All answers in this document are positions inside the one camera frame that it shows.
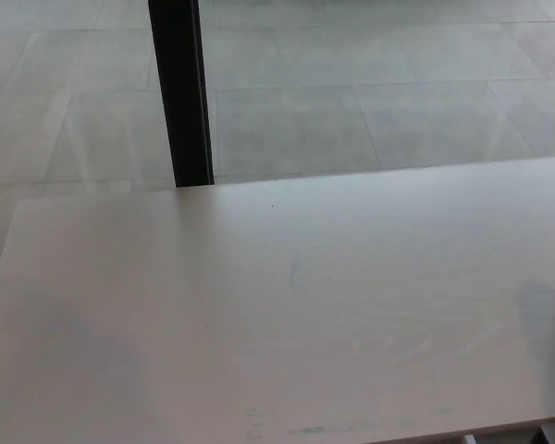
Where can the white desk frame bracket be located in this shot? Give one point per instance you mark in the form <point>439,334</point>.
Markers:
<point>469,440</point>

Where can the black vertical window frame post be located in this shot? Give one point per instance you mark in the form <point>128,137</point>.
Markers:
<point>180,92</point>

